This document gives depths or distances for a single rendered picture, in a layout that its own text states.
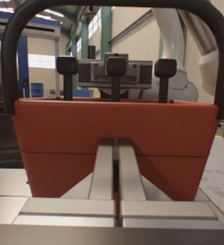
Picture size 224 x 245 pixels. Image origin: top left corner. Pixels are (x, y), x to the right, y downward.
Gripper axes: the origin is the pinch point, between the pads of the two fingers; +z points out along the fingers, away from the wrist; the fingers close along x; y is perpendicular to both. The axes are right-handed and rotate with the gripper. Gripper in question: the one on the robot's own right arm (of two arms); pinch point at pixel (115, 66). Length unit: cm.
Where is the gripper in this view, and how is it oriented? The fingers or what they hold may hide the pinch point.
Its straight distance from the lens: 23.7
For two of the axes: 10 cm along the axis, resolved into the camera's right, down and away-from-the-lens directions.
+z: 0.0, 1.6, -9.9
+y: 0.3, -9.9, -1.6
